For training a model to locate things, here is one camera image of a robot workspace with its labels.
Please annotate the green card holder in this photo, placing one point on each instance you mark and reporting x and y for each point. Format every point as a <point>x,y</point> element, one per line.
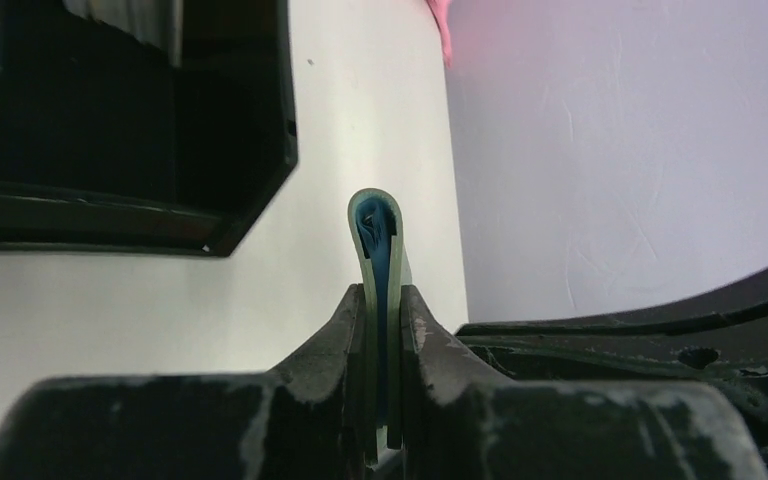
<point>376,226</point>

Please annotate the pink cloth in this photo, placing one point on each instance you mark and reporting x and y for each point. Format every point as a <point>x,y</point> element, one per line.
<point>439,10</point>

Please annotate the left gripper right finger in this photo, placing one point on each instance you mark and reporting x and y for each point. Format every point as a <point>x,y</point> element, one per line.
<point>463,419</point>

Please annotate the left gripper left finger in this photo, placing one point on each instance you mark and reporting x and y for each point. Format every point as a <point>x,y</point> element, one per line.
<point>293,421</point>

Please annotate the black card box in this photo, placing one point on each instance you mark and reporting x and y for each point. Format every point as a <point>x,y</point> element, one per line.
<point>142,127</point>

